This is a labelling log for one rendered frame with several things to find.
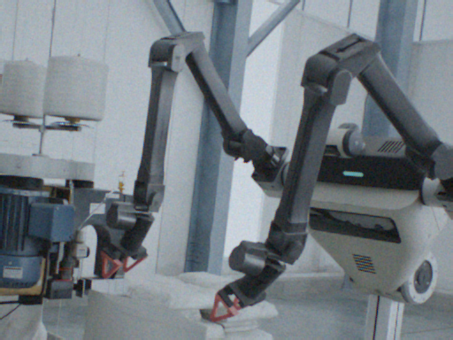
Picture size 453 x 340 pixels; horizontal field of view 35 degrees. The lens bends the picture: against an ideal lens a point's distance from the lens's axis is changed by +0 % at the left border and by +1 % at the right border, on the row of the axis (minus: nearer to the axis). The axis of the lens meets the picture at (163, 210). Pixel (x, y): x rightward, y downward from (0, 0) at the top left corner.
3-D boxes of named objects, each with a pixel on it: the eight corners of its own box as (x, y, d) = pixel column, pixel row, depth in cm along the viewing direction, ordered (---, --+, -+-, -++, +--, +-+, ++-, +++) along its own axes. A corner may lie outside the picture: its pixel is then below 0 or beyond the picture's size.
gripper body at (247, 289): (223, 288, 164) (242, 268, 160) (245, 278, 172) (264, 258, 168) (241, 311, 162) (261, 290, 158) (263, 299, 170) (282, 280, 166)
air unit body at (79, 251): (87, 283, 210) (92, 231, 209) (73, 284, 206) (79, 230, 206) (78, 281, 213) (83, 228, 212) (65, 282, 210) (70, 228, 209)
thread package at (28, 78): (56, 121, 211) (61, 64, 211) (12, 115, 202) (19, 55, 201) (28, 120, 222) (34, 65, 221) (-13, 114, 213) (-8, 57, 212)
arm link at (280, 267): (292, 271, 159) (284, 251, 163) (269, 264, 156) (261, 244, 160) (272, 289, 163) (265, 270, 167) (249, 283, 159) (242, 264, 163)
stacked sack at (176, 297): (234, 310, 515) (235, 289, 514) (165, 315, 470) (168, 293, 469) (192, 298, 546) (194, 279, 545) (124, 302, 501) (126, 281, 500)
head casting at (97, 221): (126, 278, 227) (136, 185, 226) (61, 280, 211) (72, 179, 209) (72, 263, 249) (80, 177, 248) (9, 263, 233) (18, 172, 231)
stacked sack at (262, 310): (281, 321, 558) (284, 303, 557) (222, 327, 512) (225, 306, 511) (239, 309, 590) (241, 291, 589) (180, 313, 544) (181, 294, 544)
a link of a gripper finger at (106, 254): (90, 271, 196) (104, 243, 193) (106, 266, 202) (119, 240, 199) (107, 286, 194) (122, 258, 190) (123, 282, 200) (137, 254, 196)
